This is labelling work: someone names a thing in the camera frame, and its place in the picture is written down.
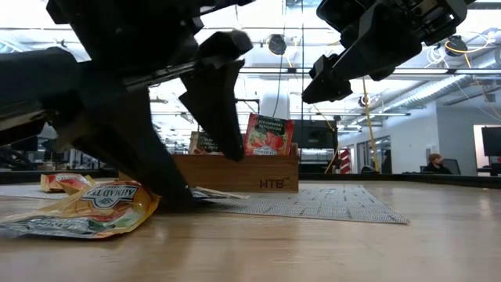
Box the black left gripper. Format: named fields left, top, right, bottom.
left=0, top=0, right=255, bottom=208

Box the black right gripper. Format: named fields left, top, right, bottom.
left=301, top=0, right=469, bottom=105

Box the beige tea packet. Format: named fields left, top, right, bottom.
left=189, top=131, right=222, bottom=155

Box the wooden compartment tea box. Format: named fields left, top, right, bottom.
left=171, top=143, right=301, bottom=193

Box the red strawberry tea packet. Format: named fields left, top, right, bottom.
left=243, top=113, right=295, bottom=157

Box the large black screen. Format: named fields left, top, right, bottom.
left=291, top=119, right=338, bottom=150

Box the person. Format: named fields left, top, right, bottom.
left=420, top=153, right=445, bottom=175

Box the grey woven placemat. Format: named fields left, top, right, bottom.
left=0, top=183, right=410, bottom=225

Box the black monitor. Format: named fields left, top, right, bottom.
left=481, top=126, right=501, bottom=157

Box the yellow hanging cable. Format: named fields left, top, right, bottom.
left=362, top=76, right=381, bottom=173

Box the black ceiling cable reel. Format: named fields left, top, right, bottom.
left=445, top=34, right=469, bottom=58
left=268, top=34, right=287, bottom=56

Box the red white striped post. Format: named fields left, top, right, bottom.
left=339, top=148, right=352, bottom=175

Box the black aluminium table frame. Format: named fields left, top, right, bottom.
left=0, top=168, right=501, bottom=189

